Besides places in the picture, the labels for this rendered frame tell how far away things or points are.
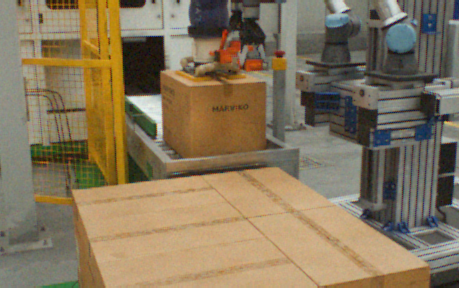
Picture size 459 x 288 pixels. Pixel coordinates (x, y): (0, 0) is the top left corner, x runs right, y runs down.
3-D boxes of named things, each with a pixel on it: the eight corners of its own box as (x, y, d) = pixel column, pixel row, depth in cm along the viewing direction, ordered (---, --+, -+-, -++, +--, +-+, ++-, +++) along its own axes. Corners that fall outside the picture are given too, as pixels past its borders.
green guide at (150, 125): (99, 95, 506) (99, 84, 504) (112, 94, 509) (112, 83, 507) (140, 138, 360) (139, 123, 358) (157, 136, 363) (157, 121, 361)
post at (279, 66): (270, 216, 389) (271, 57, 364) (280, 214, 391) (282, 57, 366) (275, 219, 382) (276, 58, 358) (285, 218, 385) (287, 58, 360)
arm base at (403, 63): (402, 69, 277) (403, 47, 275) (425, 73, 264) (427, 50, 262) (375, 71, 271) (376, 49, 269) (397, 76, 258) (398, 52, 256)
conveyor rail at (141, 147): (97, 113, 509) (95, 90, 504) (103, 112, 510) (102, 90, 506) (165, 201, 298) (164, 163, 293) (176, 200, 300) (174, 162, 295)
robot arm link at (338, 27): (320, 41, 308) (320, 14, 304) (331, 39, 318) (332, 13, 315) (342, 42, 301) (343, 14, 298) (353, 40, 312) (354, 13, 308)
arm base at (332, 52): (339, 58, 321) (340, 39, 319) (356, 61, 308) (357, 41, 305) (314, 60, 315) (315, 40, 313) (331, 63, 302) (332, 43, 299)
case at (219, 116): (162, 139, 359) (160, 70, 349) (227, 133, 372) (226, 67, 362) (191, 166, 304) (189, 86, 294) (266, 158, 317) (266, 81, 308)
